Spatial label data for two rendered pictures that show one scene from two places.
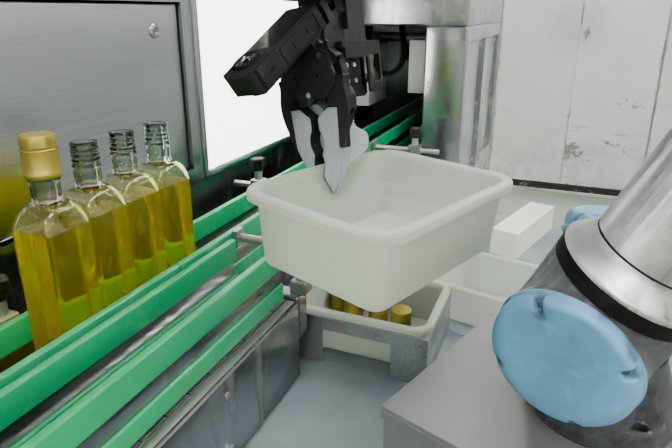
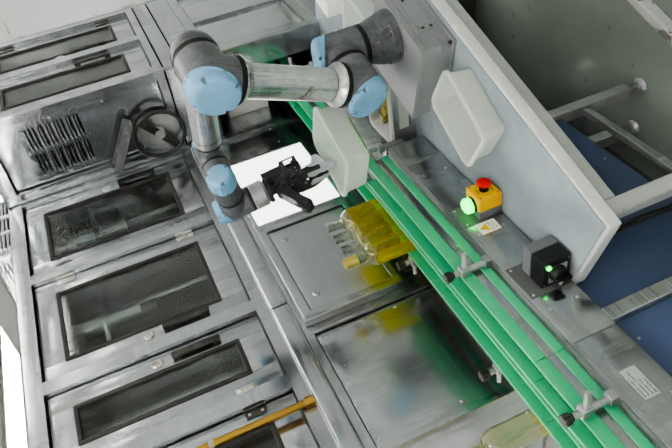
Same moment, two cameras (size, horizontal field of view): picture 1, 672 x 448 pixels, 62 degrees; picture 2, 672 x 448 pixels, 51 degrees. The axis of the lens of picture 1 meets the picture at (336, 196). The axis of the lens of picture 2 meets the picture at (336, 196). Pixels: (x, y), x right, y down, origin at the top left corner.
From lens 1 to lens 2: 1.45 m
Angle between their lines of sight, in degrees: 17
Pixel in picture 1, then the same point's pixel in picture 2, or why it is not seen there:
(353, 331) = (396, 116)
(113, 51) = (301, 252)
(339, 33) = (280, 177)
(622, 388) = (369, 90)
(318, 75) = (298, 182)
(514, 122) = not seen: outside the picture
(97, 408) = (421, 223)
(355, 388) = not seen: hidden behind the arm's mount
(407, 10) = not seen: hidden behind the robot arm
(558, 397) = (379, 97)
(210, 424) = (433, 180)
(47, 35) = (306, 276)
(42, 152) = (349, 261)
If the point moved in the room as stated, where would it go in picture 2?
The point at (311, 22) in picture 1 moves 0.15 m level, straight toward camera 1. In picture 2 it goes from (282, 190) to (296, 198)
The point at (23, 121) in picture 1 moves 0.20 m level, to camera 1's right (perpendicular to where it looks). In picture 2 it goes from (341, 275) to (323, 216)
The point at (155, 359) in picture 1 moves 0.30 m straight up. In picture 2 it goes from (408, 208) to (310, 246)
